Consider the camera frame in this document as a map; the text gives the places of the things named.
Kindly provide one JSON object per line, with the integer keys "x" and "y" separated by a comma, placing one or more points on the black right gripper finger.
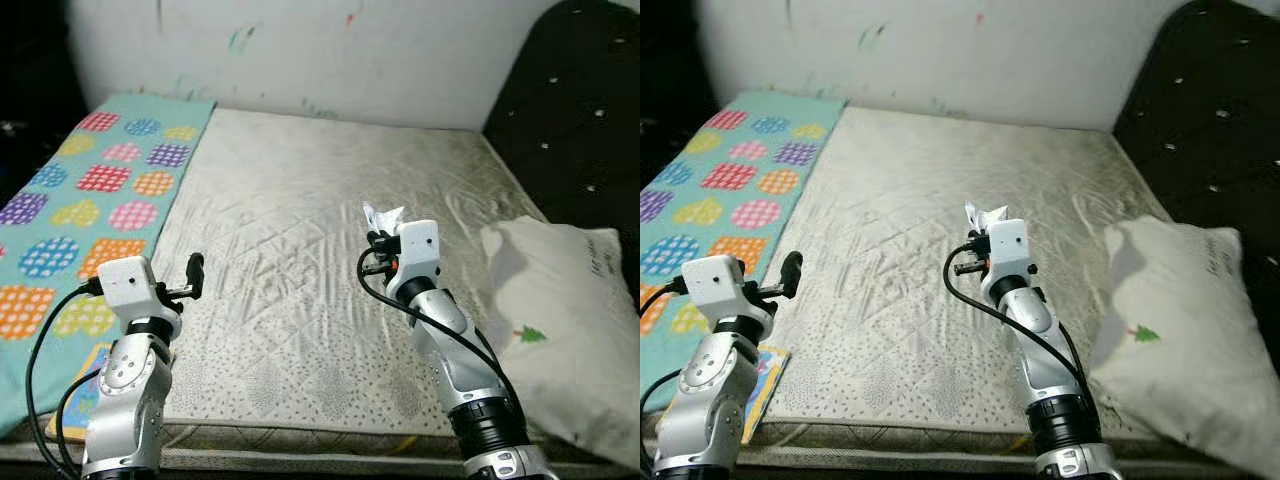
{"x": 968, "y": 240}
{"x": 984, "y": 240}
{"x": 388, "y": 240}
{"x": 373, "y": 240}

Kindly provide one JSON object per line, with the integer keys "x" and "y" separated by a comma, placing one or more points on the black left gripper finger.
{"x": 792, "y": 270}
{"x": 195, "y": 270}

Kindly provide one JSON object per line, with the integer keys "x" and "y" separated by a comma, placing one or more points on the white paper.
{"x": 383, "y": 214}
{"x": 985, "y": 215}

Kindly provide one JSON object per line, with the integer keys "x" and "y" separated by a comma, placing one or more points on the blue yellow-edged children's book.
{"x": 95, "y": 365}
{"x": 765, "y": 385}

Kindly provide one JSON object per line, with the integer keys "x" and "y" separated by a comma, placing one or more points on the teal blanket with colourful shapes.
{"x": 730, "y": 190}
{"x": 100, "y": 200}

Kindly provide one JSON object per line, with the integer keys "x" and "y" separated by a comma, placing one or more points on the white pillow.
{"x": 1180, "y": 330}
{"x": 560, "y": 320}

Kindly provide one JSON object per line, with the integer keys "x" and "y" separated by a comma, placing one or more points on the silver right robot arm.
{"x": 1040, "y": 340}
{"x": 445, "y": 330}

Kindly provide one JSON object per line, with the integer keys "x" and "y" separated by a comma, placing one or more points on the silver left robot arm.
{"x": 130, "y": 400}
{"x": 710, "y": 400}

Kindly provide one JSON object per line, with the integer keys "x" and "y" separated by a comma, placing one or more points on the beige quilted mattress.
{"x": 300, "y": 220}
{"x": 950, "y": 240}

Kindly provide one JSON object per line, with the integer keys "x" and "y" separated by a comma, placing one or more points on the black bag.
{"x": 660, "y": 130}
{"x": 25, "y": 140}

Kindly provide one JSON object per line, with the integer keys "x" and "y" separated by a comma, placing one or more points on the black tufted headboard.
{"x": 570, "y": 100}
{"x": 1200, "y": 100}

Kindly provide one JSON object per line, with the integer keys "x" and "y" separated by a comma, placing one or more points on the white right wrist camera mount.
{"x": 418, "y": 248}
{"x": 1010, "y": 248}

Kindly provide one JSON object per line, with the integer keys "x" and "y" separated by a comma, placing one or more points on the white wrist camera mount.
{"x": 720, "y": 283}
{"x": 418, "y": 248}
{"x": 130, "y": 283}
{"x": 1010, "y": 248}

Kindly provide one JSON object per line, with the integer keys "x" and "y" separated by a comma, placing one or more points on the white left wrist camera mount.
{"x": 720, "y": 283}
{"x": 130, "y": 283}

